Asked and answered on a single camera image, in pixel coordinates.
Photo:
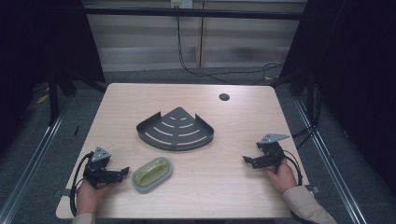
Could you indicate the black metal stand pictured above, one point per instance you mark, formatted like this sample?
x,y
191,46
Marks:
x,y
53,99

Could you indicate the small yellow floor object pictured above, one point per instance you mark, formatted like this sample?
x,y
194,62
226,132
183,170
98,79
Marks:
x,y
42,99

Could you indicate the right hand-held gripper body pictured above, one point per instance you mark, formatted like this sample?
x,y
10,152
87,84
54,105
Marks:
x,y
272,149

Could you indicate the person's left hand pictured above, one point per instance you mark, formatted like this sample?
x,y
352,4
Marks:
x,y
90,197

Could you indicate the yellow-green soap bar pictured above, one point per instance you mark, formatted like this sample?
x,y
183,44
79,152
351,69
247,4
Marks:
x,y
152,173

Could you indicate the dark curtain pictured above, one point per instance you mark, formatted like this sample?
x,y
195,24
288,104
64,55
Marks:
x,y
351,62
40,40

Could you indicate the black metal corner shelf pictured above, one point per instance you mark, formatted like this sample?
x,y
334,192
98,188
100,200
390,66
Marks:
x,y
174,133

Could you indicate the grey table edge bracket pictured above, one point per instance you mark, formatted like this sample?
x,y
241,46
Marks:
x,y
312,188

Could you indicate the dark round table grommet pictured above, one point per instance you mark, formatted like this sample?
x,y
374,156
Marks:
x,y
224,96

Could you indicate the black horizontal frame bar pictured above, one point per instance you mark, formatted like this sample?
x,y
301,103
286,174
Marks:
x,y
193,13

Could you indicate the white wall power outlet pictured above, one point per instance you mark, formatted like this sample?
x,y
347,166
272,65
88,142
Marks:
x,y
181,3

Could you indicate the person's right hand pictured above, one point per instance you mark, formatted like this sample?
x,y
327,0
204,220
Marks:
x,y
282,178

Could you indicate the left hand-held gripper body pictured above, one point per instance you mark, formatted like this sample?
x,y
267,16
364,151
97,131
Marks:
x,y
99,158

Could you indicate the metal floor rail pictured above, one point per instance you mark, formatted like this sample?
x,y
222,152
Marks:
x,y
330,168
28,168

